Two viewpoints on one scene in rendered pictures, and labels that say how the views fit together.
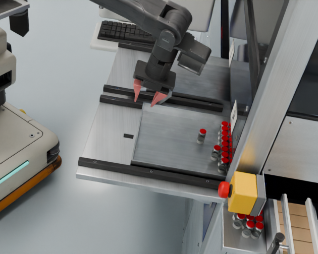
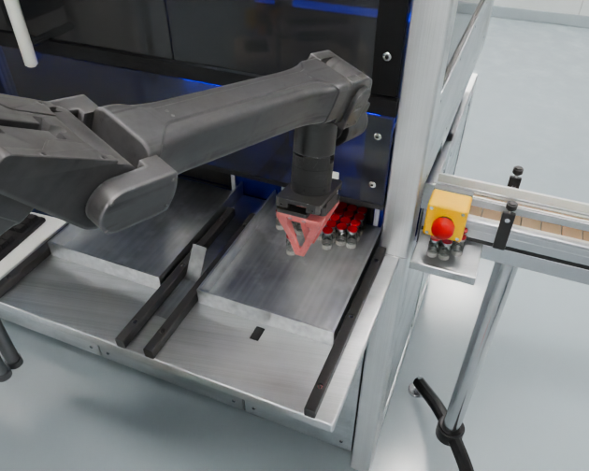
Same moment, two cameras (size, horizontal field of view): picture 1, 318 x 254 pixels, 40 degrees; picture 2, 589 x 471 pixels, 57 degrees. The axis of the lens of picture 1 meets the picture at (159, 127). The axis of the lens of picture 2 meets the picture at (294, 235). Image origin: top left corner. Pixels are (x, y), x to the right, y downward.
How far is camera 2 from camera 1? 0.92 m
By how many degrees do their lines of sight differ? 49
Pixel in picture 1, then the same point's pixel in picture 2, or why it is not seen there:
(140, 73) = (317, 201)
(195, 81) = (154, 224)
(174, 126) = (250, 271)
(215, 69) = not seen: hidden behind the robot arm
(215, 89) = (183, 207)
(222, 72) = not seen: hidden behind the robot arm
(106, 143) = (268, 366)
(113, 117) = (204, 346)
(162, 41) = (352, 114)
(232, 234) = (456, 264)
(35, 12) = not seen: outside the picture
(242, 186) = (457, 204)
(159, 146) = (292, 299)
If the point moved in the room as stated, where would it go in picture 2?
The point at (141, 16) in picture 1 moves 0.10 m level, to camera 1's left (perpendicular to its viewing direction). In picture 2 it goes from (330, 99) to (295, 139)
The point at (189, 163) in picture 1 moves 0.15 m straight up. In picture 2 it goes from (331, 274) to (335, 212)
